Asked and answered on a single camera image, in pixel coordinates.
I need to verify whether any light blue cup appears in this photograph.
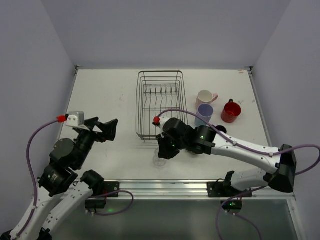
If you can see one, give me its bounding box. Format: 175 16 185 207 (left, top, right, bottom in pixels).
194 113 212 128

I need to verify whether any red mug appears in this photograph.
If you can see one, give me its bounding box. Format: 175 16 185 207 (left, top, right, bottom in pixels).
220 99 242 124

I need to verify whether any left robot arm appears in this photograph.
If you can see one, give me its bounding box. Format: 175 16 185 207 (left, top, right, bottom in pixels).
0 113 119 240

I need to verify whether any clear glass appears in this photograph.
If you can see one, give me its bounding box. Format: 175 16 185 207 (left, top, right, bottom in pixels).
152 152 167 168
154 148 159 157

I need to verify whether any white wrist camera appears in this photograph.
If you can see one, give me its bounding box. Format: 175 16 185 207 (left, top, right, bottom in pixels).
65 111 88 130
152 116 168 133

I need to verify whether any dark blue mug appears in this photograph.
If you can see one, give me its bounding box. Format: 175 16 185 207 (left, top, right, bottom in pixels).
215 125 227 134

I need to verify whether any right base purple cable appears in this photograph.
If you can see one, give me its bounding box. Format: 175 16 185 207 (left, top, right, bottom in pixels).
215 186 268 240

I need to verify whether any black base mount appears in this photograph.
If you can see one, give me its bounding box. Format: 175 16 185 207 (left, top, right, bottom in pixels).
91 181 120 198
206 178 253 198

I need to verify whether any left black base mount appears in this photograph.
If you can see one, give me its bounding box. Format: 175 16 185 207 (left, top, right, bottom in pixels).
91 181 120 198

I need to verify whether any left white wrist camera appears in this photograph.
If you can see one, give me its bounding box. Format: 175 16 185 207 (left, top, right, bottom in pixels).
65 111 88 130

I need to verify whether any lavender cup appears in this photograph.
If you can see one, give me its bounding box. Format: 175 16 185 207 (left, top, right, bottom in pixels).
196 103 214 121

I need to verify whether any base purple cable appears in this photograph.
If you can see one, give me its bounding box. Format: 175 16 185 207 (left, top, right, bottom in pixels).
215 186 268 240
84 189 135 216

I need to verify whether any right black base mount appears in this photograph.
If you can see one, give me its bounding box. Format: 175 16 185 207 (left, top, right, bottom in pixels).
206 178 253 198

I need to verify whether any wire dish rack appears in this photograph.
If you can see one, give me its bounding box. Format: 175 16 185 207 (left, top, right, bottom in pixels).
135 70 187 142

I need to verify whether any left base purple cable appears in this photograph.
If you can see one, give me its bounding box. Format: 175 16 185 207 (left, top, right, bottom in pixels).
84 189 135 216

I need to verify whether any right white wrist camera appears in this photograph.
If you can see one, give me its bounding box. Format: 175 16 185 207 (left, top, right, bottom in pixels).
152 116 168 133

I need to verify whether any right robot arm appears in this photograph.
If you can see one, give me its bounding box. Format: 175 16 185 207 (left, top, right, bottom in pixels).
152 116 297 197

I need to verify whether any aluminium mounting rail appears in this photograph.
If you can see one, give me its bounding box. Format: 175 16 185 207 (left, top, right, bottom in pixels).
32 178 296 201

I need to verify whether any pink mug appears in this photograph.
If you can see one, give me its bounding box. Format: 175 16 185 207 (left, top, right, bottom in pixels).
195 90 219 109

